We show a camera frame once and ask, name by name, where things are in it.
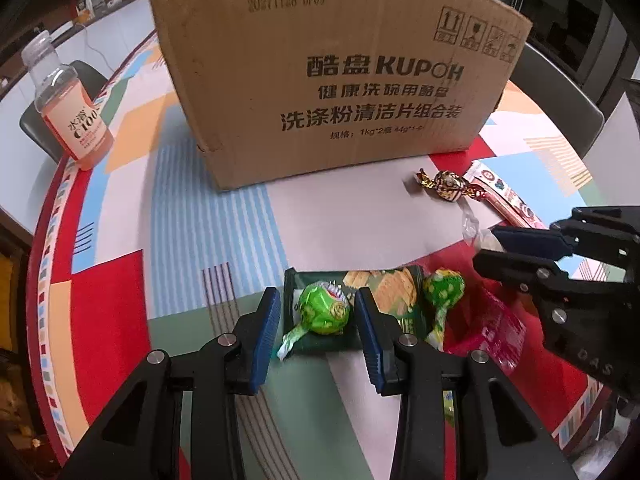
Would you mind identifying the clear candy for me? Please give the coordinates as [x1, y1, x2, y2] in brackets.
[462, 211, 506, 252]

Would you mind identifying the colourful patchwork tablecloth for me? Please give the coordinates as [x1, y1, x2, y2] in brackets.
[27, 35, 610, 479]

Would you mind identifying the pink drink bottle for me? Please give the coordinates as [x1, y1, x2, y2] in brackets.
[22, 30, 114, 171]

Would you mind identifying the gold foil candy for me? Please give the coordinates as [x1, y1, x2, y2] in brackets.
[414, 168, 486, 203]

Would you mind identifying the green lollipop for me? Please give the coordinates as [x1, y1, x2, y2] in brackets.
[423, 269, 465, 351]
[277, 281, 350, 361]

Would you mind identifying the red white long snack packet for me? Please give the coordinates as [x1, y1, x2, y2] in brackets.
[464, 160, 547, 230]

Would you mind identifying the dark chair right side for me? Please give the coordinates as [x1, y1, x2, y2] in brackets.
[510, 42, 605, 158]

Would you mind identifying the brown cardboard box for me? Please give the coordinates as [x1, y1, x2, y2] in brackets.
[150, 0, 532, 190]

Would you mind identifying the dark green cracker packet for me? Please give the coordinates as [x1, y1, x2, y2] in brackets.
[283, 266, 433, 354]

